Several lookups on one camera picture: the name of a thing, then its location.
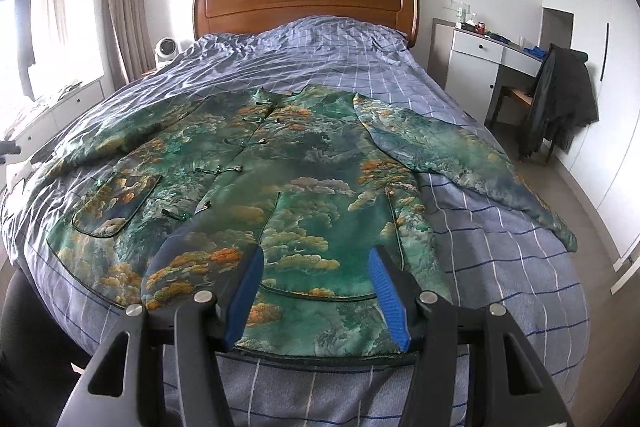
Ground bed with purple checked duvet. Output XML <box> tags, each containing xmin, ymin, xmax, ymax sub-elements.
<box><xmin>0</xmin><ymin>14</ymin><xmax>592</xmax><ymax>427</ymax></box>

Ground dark coat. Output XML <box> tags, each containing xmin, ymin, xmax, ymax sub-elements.
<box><xmin>519</xmin><ymin>42</ymin><xmax>600</xmax><ymax>158</ymax></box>

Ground white desk with drawers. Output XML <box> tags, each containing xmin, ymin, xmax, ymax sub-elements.
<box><xmin>430</xmin><ymin>17</ymin><xmax>546</xmax><ymax>124</ymax></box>

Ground white window cabinet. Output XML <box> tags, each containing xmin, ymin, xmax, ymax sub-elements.
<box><xmin>0</xmin><ymin>76</ymin><xmax>107</xmax><ymax>158</ymax></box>

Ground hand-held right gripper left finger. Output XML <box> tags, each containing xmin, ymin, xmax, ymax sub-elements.
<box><xmin>55</xmin><ymin>245</ymin><xmax>266</xmax><ymax>427</ymax></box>

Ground white sheer curtain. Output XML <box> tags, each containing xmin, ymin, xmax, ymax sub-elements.
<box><xmin>30</xmin><ymin>0</ymin><xmax>69</xmax><ymax>70</ymax></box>

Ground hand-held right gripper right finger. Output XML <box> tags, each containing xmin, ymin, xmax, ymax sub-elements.
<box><xmin>367</xmin><ymin>245</ymin><xmax>576</xmax><ymax>427</ymax></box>

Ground wooden chair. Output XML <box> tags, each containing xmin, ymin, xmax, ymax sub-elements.
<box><xmin>486</xmin><ymin>84</ymin><xmax>556</xmax><ymax>164</ymax></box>

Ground black wardrobe handle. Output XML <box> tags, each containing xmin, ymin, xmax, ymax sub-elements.
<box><xmin>601</xmin><ymin>22</ymin><xmax>611</xmax><ymax>82</ymax></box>

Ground person's dark trousers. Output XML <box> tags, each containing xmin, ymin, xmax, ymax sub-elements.
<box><xmin>0</xmin><ymin>266</ymin><xmax>97</xmax><ymax>427</ymax></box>

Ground green cloud-print padded jacket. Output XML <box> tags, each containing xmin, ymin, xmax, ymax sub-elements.
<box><xmin>37</xmin><ymin>85</ymin><xmax>579</xmax><ymax>359</ymax></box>

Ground small white fan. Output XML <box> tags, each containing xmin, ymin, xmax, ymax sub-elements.
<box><xmin>152</xmin><ymin>37</ymin><xmax>182</xmax><ymax>70</ymax></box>

